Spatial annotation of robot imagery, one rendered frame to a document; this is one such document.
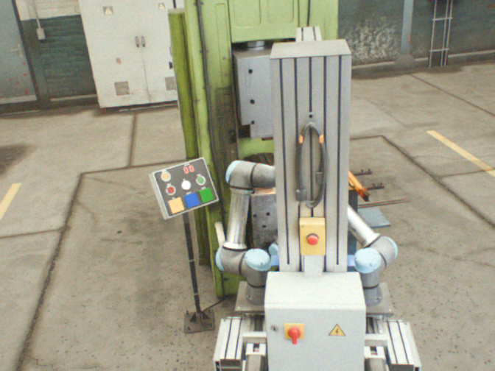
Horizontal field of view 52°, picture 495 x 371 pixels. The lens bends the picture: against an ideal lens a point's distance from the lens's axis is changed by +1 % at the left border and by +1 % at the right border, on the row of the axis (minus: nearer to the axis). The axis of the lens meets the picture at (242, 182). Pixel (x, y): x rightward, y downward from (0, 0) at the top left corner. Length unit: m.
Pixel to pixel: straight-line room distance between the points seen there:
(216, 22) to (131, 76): 5.41
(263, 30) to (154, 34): 5.25
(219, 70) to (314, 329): 1.78
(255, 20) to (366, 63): 6.76
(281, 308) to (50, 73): 7.82
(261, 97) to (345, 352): 1.65
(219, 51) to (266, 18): 0.33
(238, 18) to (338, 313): 1.88
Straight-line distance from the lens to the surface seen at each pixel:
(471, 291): 4.02
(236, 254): 2.38
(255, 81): 2.99
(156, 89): 8.40
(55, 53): 9.09
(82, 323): 3.88
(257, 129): 3.07
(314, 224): 1.76
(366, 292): 2.40
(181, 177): 2.99
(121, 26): 8.24
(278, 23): 3.10
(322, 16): 3.16
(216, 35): 3.05
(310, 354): 1.90
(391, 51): 9.87
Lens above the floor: 2.36
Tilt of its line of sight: 26 degrees down
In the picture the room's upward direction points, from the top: 5 degrees counter-clockwise
